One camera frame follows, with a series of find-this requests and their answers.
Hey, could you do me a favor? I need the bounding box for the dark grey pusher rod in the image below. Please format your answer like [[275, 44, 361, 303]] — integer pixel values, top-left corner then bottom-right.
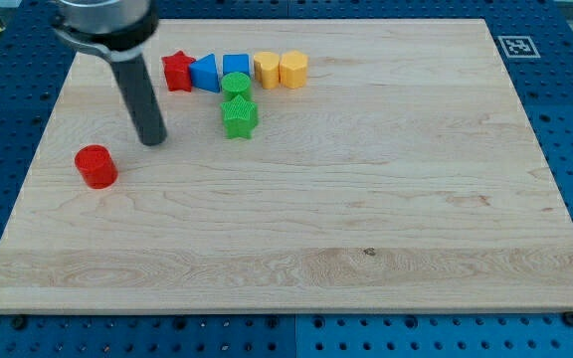
[[110, 55, 167, 146]]

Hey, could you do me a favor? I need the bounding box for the red cylinder block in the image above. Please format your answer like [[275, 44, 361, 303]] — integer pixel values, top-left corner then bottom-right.
[[75, 144, 118, 189]]

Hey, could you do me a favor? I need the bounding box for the red star block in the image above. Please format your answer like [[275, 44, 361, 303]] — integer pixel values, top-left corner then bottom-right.
[[161, 51, 195, 91]]

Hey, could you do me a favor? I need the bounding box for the blue triangle block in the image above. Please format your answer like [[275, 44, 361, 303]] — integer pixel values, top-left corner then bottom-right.
[[189, 54, 220, 92]]

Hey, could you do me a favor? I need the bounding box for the blue square block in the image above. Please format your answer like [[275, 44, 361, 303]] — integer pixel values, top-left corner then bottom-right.
[[223, 54, 251, 77]]

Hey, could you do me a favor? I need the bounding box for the green cylinder block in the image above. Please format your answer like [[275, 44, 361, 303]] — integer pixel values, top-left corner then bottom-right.
[[221, 72, 252, 101]]

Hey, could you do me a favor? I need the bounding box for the green star block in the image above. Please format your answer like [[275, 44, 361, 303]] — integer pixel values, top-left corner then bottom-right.
[[221, 95, 259, 139]]

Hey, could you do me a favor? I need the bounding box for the yellow heart block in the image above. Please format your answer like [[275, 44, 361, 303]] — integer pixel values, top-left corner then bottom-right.
[[253, 52, 280, 90]]

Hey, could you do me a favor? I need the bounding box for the yellow hexagon block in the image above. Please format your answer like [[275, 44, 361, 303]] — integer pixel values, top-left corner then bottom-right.
[[280, 51, 308, 89]]

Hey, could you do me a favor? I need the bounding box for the light wooden board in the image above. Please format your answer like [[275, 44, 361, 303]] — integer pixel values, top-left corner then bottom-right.
[[0, 19, 573, 315]]

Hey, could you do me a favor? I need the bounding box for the white fiducial marker tag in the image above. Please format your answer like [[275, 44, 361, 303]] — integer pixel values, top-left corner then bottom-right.
[[497, 35, 540, 59]]

